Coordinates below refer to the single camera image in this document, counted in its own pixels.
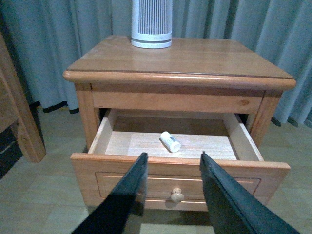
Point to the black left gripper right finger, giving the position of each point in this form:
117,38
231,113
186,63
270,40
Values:
232,209

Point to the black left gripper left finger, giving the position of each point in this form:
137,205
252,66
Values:
122,210

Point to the white medicine bottle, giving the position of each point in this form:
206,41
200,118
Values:
170,142

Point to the wooden drawer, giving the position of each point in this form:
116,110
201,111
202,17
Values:
174,179

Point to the wooden nightstand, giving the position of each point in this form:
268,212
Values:
192,75

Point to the grey curtain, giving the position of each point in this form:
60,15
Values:
44,37

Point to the white tower fan heater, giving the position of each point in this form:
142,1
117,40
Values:
152,22

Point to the wooden bed frame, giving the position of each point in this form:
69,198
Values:
15,113

